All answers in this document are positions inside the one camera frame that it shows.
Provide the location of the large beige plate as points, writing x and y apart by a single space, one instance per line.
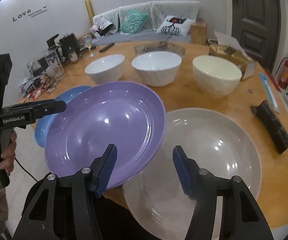
217 144

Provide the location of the small white bowl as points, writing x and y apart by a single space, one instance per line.
106 69

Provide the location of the red fire extinguisher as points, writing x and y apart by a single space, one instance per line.
283 70

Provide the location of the black remote control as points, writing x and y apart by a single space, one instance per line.
106 47

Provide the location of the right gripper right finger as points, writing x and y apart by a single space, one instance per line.
242 217

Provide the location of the teal cushion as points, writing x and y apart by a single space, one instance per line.
133 22

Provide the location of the cream bowl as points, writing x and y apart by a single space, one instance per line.
216 76

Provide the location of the blue plate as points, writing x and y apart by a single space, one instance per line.
43 125

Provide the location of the left hand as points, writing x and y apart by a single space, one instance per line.
8 155

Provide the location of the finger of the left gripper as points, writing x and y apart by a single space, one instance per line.
24 114

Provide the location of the grey sofa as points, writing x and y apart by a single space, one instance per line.
157 11

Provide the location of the white tree-print cushion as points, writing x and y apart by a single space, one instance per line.
175 26

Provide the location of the dark grey door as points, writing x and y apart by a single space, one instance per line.
256 24

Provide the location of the blue wrapped stick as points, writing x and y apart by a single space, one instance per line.
271 98

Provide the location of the wine glass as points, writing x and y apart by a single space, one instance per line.
87 41

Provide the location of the gold tissue box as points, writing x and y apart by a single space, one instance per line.
228 47

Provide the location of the black kettle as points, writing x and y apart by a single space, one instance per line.
68 42

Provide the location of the medium white bowl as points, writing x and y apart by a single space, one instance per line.
157 68

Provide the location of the black white cushion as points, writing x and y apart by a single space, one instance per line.
101 27

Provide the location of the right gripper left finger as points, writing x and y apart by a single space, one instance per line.
63 208

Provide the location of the purple plate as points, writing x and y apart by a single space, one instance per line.
127 114

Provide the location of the glass ashtray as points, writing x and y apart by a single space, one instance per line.
160 46

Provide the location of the black rolled bag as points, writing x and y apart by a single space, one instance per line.
273 125

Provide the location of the clear glass jar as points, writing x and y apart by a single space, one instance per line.
54 63

